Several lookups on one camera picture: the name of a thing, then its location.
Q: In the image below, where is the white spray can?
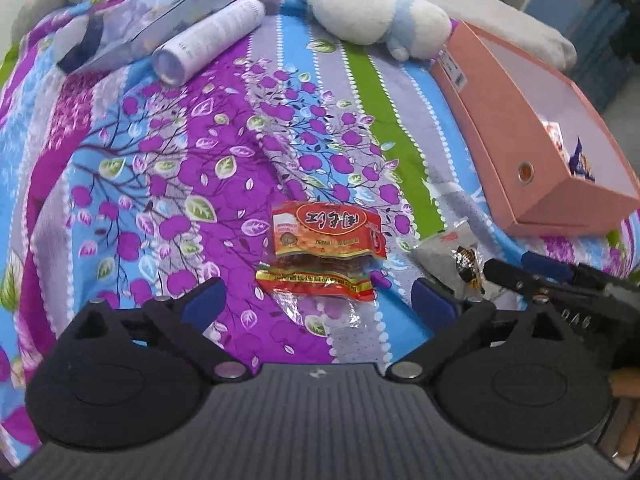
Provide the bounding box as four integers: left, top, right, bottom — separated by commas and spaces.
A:
152, 0, 266, 87

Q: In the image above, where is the blue cushion board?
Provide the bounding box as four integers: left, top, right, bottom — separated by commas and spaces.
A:
523, 0, 582, 34

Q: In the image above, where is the blue white snack bag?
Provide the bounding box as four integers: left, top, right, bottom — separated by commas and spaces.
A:
568, 138, 596, 182

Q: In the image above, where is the person's right hand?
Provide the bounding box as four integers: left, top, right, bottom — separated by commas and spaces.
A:
608, 368, 640, 460

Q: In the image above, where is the pink cardboard box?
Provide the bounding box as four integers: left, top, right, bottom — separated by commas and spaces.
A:
431, 23, 639, 237

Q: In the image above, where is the small red orange snack packet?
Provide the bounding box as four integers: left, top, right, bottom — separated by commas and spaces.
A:
255, 202, 387, 302

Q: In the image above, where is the grey silver snack packet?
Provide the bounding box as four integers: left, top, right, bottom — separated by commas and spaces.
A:
402, 214, 522, 311

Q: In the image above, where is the clear red noodle snack packet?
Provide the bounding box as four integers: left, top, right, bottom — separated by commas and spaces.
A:
541, 119, 570, 164

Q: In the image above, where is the colourful floral bed sheet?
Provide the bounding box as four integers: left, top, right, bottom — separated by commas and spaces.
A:
1, 0, 639, 465

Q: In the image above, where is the white blue plush toy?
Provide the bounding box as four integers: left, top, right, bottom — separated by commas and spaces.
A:
299, 0, 454, 63

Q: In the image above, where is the blue curtain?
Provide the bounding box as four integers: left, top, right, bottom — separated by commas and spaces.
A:
567, 0, 639, 113

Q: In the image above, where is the translucent blue plastic bag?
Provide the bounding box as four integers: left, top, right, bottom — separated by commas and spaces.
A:
52, 0, 233, 75

